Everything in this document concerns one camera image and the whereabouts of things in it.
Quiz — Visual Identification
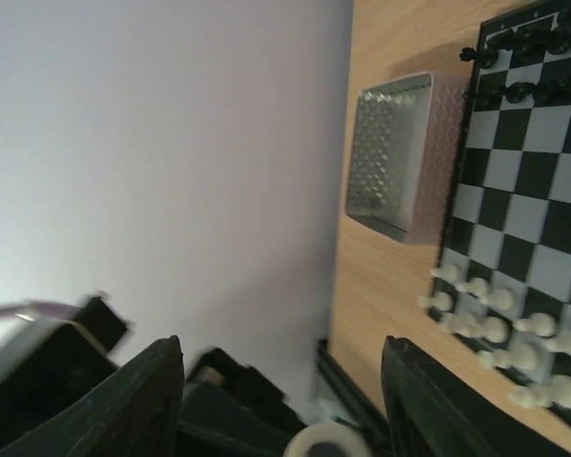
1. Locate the white pawn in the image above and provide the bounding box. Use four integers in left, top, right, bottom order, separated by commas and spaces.
479, 288, 516, 310
430, 264, 462, 283
513, 312, 557, 338
544, 329, 571, 356
455, 277, 489, 297

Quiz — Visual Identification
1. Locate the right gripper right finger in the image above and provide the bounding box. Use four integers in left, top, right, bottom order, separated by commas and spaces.
382, 335, 571, 457

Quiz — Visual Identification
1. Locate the black and grey chessboard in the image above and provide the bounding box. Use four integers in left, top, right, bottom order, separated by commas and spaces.
426, 1, 571, 427

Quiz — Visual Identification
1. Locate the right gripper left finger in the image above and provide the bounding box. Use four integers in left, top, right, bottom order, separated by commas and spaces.
0, 335, 184, 457

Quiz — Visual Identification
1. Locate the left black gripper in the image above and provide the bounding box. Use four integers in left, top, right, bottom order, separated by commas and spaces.
178, 347, 306, 456

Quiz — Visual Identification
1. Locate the black pawn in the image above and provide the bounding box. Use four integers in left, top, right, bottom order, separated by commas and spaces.
464, 86, 502, 109
502, 82, 536, 104
533, 80, 570, 107

